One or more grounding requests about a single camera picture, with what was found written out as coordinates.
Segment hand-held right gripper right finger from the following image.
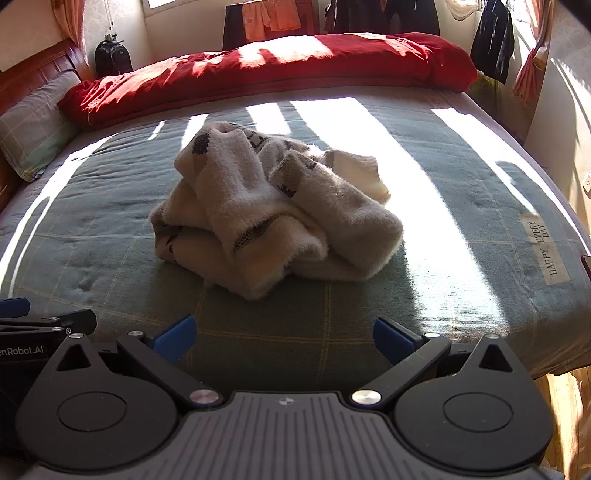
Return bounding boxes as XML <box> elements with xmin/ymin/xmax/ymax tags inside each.
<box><xmin>351</xmin><ymin>316</ymin><xmax>527</xmax><ymax>409</ymax></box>

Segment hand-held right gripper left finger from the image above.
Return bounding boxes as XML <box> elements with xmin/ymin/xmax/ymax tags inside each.
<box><xmin>55</xmin><ymin>316</ymin><xmax>222</xmax><ymax>409</ymax></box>

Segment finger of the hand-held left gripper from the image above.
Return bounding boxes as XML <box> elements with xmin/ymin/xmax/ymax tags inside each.
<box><xmin>0</xmin><ymin>298</ymin><xmax>31</xmax><ymax>318</ymax></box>
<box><xmin>0</xmin><ymin>309</ymin><xmax>98</xmax><ymax>337</ymax></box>

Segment white fluffy sweater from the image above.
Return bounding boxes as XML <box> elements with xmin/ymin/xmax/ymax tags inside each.
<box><xmin>150</xmin><ymin>121</ymin><xmax>404</xmax><ymax>302</ymax></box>

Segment row of dark hanging clothes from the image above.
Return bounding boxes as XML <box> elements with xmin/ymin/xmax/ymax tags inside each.
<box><xmin>323</xmin><ymin>0</ymin><xmax>439</xmax><ymax>35</ymax></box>

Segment orange hanging clothes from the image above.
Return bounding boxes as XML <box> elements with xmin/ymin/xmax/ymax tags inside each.
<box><xmin>242</xmin><ymin>0</ymin><xmax>302</xmax><ymax>40</ymax></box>

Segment white sheet label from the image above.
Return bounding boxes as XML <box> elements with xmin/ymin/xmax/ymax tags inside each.
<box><xmin>519</xmin><ymin>212</ymin><xmax>571</xmax><ymax>286</ymax></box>

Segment green plaid pillow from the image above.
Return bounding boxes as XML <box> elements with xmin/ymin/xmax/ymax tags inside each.
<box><xmin>0</xmin><ymin>69</ymin><xmax>84</xmax><ymax>183</ymax></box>

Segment wooden headboard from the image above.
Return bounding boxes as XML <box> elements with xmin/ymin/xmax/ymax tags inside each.
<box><xmin>0</xmin><ymin>38</ymin><xmax>95</xmax><ymax>213</ymax></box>

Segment black backpack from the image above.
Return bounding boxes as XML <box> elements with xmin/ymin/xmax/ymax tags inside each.
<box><xmin>95</xmin><ymin>39</ymin><xmax>134</xmax><ymax>79</ymax></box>

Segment red duvet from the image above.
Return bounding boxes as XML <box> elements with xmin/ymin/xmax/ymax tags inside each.
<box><xmin>58</xmin><ymin>32</ymin><xmax>478</xmax><ymax>130</ymax></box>

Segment orange curtain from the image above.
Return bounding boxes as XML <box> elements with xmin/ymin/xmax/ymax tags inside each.
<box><xmin>512</xmin><ymin>0</ymin><xmax>555</xmax><ymax>109</ymax></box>
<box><xmin>51</xmin><ymin>0</ymin><xmax>86</xmax><ymax>51</ymax></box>

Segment dark hanging jacket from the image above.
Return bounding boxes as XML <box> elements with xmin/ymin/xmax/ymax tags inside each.
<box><xmin>470</xmin><ymin>0</ymin><xmax>515</xmax><ymax>85</ymax></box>

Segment dark brown hanging cloth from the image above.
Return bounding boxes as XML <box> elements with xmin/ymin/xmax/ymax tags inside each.
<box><xmin>222</xmin><ymin>4</ymin><xmax>245</xmax><ymax>51</ymax></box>

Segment white hanging garment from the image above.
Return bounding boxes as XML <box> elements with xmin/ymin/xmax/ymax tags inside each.
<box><xmin>445</xmin><ymin>0</ymin><xmax>485</xmax><ymax>21</ymax></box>

